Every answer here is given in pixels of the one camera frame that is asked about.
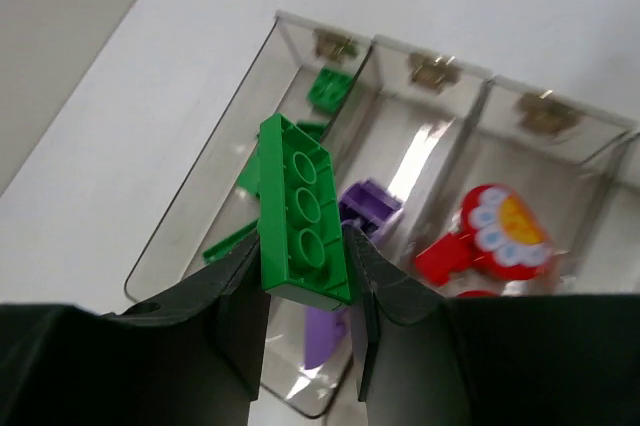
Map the clear bin first row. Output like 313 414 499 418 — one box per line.
124 11 371 302

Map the purple lotus lego brick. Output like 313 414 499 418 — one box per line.
338 179 404 246

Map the red arch lego brick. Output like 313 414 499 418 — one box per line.
456 289 498 298

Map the small green brick in bin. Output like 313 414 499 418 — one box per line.
307 67 353 114

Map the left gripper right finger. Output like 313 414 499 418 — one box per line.
343 226 639 425

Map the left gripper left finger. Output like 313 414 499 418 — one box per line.
1 234 270 425

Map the dark green angled brick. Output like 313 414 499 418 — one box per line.
257 113 353 311

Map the purple lego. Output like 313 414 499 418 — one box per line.
304 306 348 370

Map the red lego cluster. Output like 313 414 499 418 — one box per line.
413 233 474 286

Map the red flower lego brick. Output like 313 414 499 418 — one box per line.
459 183 553 281

